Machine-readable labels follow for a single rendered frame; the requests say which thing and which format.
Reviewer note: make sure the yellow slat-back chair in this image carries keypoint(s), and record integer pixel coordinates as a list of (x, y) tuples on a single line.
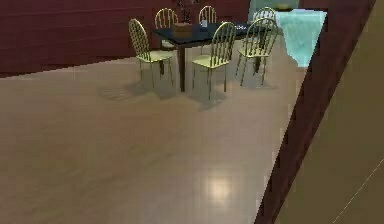
[(144, 50), (258, 46), (265, 14), (218, 53), (207, 15), (165, 18)]

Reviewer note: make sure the black dining table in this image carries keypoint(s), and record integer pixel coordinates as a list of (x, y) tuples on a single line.
[(186, 36)]

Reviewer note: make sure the house plant in brown box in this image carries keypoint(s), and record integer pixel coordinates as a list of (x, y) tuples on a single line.
[(182, 28)]

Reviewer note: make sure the small pale blue cup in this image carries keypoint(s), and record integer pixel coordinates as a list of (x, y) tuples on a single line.
[(203, 23)]

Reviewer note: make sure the pale turquoise cloth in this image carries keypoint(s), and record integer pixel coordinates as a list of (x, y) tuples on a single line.
[(300, 33)]

